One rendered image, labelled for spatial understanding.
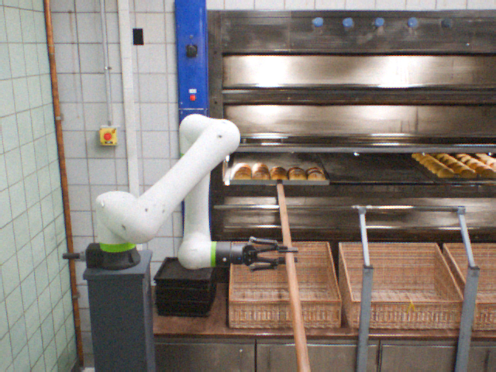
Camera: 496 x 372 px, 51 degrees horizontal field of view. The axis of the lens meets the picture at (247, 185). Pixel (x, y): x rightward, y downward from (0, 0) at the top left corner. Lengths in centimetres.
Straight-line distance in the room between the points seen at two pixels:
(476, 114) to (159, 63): 171
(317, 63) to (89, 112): 124
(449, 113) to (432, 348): 122
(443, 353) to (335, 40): 166
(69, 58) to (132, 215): 149
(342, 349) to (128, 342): 117
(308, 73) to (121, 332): 163
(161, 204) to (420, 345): 160
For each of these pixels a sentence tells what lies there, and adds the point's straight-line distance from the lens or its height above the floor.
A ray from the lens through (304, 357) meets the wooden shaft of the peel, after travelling 133.
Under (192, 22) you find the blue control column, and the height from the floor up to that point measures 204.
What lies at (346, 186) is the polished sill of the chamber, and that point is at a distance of 295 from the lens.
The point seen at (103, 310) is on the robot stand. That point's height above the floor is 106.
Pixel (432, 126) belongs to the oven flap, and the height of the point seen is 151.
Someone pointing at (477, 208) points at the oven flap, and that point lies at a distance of 320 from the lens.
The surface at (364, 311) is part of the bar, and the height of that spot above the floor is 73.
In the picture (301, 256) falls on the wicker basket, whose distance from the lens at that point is 300.
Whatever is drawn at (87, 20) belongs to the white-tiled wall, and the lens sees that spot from 294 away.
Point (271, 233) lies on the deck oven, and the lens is 300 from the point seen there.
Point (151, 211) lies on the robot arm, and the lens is 165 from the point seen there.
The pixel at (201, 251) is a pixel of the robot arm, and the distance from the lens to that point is 188.
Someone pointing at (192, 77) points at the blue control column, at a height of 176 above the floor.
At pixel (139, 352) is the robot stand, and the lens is 195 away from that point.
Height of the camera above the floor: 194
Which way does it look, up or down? 15 degrees down
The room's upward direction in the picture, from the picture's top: straight up
